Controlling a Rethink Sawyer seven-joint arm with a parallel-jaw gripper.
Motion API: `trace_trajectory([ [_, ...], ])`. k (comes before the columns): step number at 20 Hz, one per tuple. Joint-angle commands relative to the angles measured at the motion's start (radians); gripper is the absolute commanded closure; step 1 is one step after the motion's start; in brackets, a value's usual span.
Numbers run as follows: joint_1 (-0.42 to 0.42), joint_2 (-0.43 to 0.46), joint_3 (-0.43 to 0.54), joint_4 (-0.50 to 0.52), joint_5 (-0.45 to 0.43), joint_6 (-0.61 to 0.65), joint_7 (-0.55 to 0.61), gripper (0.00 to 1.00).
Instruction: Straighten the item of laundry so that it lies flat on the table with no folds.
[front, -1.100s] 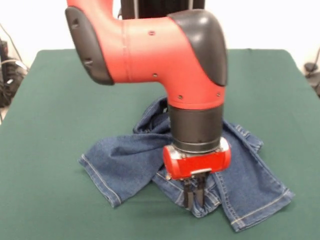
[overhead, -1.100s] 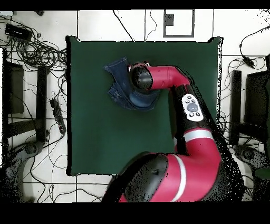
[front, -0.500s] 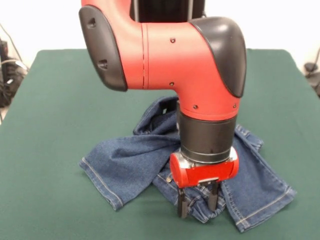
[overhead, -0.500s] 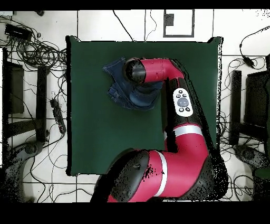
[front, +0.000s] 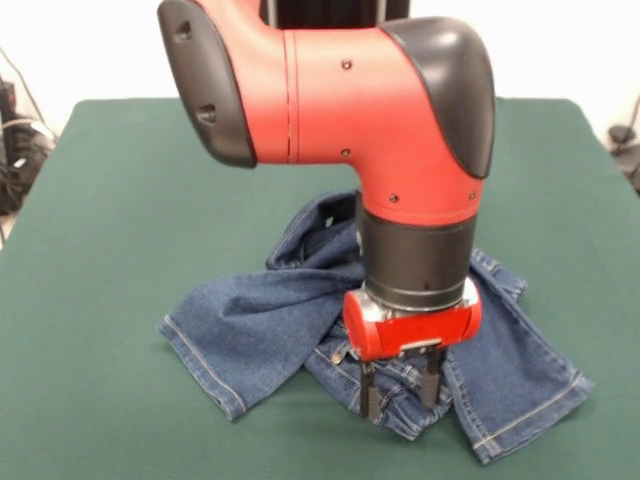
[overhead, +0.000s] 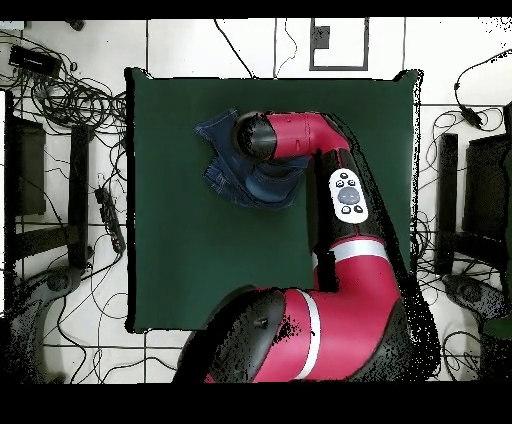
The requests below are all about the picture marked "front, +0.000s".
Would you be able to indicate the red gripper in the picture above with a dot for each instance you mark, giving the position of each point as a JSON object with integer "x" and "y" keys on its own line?
{"x": 415, "y": 332}

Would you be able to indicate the blue denim jeans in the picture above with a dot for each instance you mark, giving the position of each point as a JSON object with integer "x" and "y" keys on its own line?
{"x": 240, "y": 310}

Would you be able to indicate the dark green table cloth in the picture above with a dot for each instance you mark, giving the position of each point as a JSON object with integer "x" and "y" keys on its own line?
{"x": 100, "y": 200}

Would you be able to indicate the black box device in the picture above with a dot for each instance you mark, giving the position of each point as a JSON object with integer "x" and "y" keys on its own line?
{"x": 7, "y": 100}

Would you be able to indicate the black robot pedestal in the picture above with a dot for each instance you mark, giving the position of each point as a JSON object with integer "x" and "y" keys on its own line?
{"x": 340, "y": 10}

